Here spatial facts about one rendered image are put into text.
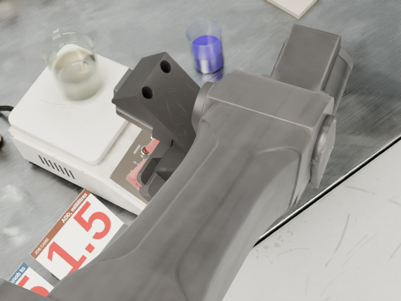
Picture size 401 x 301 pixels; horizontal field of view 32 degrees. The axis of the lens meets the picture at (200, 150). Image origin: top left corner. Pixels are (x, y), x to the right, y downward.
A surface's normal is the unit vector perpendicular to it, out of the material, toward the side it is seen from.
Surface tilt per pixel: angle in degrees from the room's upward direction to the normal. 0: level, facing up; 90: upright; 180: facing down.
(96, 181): 90
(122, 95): 41
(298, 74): 7
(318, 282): 0
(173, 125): 49
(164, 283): 29
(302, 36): 7
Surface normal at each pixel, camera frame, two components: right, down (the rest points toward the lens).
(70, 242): 0.45, -0.07
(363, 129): -0.10, -0.49
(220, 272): 0.94, 0.24
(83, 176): -0.49, 0.78
